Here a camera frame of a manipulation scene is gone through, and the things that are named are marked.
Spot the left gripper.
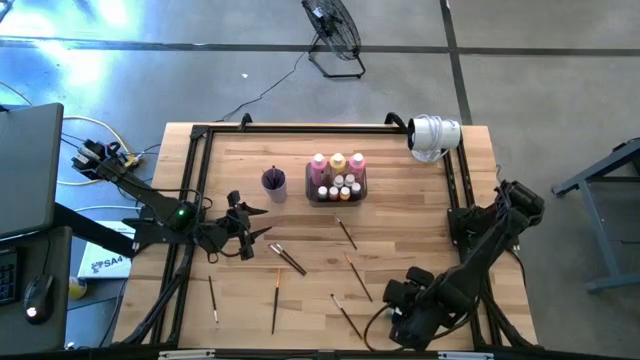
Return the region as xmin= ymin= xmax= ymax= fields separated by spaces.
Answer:
xmin=214 ymin=190 xmax=274 ymax=261

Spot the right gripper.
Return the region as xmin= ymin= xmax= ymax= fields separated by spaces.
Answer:
xmin=382 ymin=266 xmax=451 ymax=351

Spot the small black-tip paintbrush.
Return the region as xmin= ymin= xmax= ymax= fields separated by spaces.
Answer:
xmin=273 ymin=242 xmax=308 ymax=275

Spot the long gold-ferrule paintbrush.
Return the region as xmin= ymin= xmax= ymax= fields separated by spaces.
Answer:
xmin=344 ymin=253 xmax=374 ymax=303

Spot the wide silver-ferrule paintbrush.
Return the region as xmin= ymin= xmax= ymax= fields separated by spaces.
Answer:
xmin=329 ymin=293 xmax=364 ymax=341

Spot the large pink paint bottle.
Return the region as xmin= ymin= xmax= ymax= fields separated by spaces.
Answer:
xmin=309 ymin=152 xmax=329 ymax=187
xmin=348 ymin=152 xmax=367 ymax=181

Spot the silver-ferrule black-bristle paintbrush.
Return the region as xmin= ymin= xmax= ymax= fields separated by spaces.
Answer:
xmin=333 ymin=213 xmax=359 ymax=251

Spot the large yellow paint bottle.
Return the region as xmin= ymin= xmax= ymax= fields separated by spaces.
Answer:
xmin=328 ymin=152 xmax=348 ymax=181

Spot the white cup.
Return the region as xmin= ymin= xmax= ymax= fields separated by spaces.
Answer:
xmin=260 ymin=167 xmax=289 ymax=205

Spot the white printed box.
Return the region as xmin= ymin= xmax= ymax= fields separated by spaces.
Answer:
xmin=77 ymin=219 xmax=135 ymax=280

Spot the white cylindrical desk fan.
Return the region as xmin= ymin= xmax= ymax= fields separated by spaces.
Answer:
xmin=406 ymin=113 xmax=462 ymax=164

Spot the small yellow object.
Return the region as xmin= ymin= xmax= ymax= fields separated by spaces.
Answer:
xmin=68 ymin=276 xmax=89 ymax=301

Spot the black floor fan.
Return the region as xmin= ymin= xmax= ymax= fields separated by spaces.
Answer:
xmin=300 ymin=0 xmax=367 ymax=80

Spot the black computer mouse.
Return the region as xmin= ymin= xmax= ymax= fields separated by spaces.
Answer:
xmin=22 ymin=273 xmax=55 ymax=325

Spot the grey laptop lid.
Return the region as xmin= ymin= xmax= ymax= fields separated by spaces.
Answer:
xmin=0 ymin=102 xmax=65 ymax=239

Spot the dark side desk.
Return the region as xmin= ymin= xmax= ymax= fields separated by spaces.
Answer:
xmin=0 ymin=219 xmax=69 ymax=357

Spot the black keyboard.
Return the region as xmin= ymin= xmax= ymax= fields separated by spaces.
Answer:
xmin=0 ymin=249 xmax=21 ymax=307

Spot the grey-tipped black-handle paintbrush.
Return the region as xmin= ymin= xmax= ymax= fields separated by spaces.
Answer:
xmin=267 ymin=243 xmax=305 ymax=277

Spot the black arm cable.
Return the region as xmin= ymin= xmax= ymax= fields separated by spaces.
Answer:
xmin=363 ymin=302 xmax=401 ymax=352

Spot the orange-handled paintbrush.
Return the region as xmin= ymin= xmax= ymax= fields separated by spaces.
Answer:
xmin=271 ymin=268 xmax=282 ymax=336

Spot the thin dark-handled paintbrush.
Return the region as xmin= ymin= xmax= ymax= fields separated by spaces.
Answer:
xmin=207 ymin=275 xmax=220 ymax=325

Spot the black floor fan cable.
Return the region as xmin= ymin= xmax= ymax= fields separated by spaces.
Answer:
xmin=213 ymin=47 xmax=314 ymax=124

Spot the white fan cord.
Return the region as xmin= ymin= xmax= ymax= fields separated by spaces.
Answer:
xmin=424 ymin=114 xmax=451 ymax=164

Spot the yellow extension cable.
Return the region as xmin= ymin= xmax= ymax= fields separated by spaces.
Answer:
xmin=56 ymin=115 xmax=134 ymax=187

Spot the grey metal table frame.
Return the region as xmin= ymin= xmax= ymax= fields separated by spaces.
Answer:
xmin=551 ymin=137 xmax=640 ymax=295

